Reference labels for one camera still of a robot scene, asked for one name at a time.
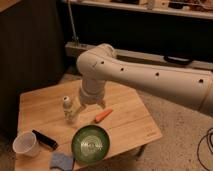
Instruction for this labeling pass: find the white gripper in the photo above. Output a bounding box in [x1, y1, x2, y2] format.
[77, 79, 106, 114]

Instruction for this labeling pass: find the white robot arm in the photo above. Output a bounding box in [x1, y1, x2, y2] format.
[77, 44, 213, 117]

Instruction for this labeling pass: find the orange carrot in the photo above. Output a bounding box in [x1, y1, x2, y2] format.
[94, 109, 113, 123]

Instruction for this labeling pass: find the green bowl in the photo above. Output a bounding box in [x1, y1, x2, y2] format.
[71, 125, 110, 164]

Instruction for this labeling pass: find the wooden folding table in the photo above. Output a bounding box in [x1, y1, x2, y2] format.
[15, 81, 162, 171]

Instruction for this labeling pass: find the long grey case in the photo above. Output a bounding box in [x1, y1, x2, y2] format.
[65, 42, 213, 71]

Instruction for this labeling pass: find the black marker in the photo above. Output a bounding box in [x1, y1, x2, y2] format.
[33, 130, 58, 150]

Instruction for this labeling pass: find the blue sponge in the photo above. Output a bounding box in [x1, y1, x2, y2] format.
[49, 152, 74, 171]

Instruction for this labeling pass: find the metal pole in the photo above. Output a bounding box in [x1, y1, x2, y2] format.
[67, 0, 79, 46]

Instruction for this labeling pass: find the clear plastic cup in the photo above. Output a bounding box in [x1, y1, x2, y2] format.
[12, 132, 40, 157]

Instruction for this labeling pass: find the wooden shelf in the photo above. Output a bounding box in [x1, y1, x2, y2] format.
[62, 0, 213, 20]

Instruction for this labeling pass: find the black cable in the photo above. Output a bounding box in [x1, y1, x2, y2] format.
[196, 127, 213, 171]

